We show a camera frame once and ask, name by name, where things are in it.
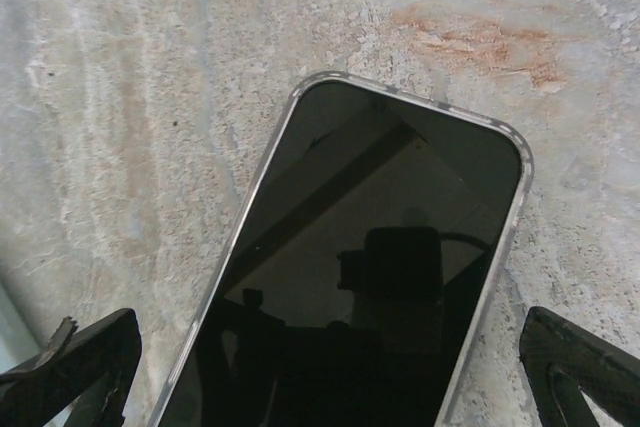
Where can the light blue phone case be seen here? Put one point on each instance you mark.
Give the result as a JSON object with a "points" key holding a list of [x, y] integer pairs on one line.
{"points": [[12, 337]]}

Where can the black smartphone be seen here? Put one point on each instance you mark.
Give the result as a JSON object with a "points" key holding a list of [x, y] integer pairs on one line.
{"points": [[232, 247], [350, 247]]}

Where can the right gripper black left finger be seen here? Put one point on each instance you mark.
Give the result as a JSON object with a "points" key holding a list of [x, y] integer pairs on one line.
{"points": [[90, 362]]}

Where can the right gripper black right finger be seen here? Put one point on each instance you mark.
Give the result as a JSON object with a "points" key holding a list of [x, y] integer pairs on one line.
{"points": [[560, 352]]}

